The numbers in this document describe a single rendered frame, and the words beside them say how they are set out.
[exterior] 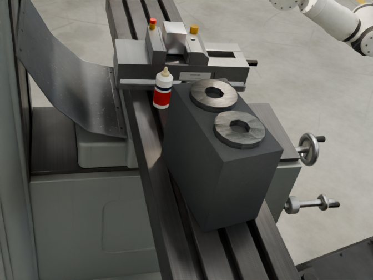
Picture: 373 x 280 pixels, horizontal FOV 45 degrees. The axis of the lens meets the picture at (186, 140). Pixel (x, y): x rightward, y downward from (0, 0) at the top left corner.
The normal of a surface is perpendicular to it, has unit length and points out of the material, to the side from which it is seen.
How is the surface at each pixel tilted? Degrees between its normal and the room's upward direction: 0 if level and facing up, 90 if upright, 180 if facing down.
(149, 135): 0
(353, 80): 0
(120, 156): 90
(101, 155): 90
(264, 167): 90
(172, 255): 0
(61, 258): 90
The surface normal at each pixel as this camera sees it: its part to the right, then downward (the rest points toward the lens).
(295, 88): 0.15, -0.75
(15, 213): 0.63, 0.56
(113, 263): 0.22, 0.67
